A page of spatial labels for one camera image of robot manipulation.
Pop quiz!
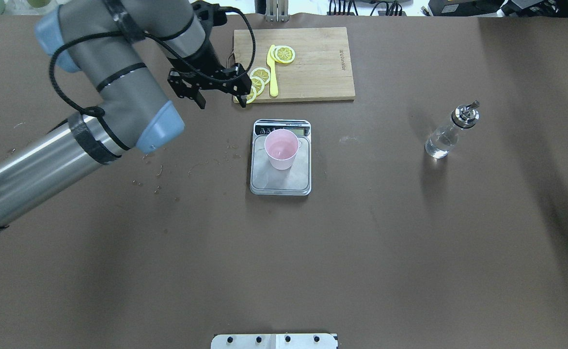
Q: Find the aluminium frame post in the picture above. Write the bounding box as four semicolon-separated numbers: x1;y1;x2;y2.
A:
265;0;290;22

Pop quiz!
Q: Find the lemon slice top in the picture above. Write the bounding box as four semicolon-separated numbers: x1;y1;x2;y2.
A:
271;46;297;64

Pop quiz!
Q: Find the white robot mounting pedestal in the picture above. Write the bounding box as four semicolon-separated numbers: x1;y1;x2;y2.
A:
210;333;339;349

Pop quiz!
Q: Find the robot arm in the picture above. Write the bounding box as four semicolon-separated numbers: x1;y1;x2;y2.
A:
0;0;251;232

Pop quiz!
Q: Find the digital kitchen scale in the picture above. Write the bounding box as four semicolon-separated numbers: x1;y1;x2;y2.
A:
249;119;312;196

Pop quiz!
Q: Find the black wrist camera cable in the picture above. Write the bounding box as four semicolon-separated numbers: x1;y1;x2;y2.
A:
48;5;256;117

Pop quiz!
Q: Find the glass sauce bottle metal spout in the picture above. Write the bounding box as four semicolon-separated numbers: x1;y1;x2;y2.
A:
425;101;480;159

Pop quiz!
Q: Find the pink plastic cup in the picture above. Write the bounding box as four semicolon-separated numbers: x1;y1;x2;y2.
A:
265;129;300;170

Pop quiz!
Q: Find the lemon slice front pair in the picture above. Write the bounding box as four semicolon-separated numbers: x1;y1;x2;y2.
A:
233;86;256;105

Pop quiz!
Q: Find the yellow plastic knife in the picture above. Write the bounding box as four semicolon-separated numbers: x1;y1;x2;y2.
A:
266;44;279;97

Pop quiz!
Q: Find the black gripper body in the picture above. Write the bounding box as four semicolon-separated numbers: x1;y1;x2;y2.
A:
168;0;231;90

